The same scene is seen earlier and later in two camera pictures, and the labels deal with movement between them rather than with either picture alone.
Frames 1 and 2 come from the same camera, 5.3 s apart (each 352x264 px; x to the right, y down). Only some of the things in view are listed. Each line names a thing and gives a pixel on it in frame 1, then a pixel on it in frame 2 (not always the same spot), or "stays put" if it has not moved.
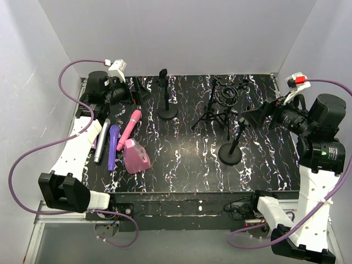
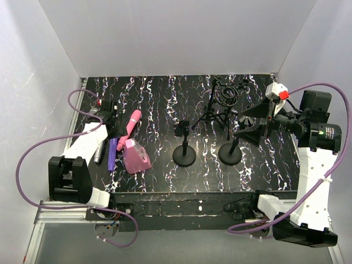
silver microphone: x=99 y=148 stays put
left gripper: x=133 y=89 to x=116 y=126
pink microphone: x=136 y=117 stays put
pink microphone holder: x=136 y=159 stays put
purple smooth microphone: x=113 y=147 stays put
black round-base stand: x=168 y=113 to x=184 y=155
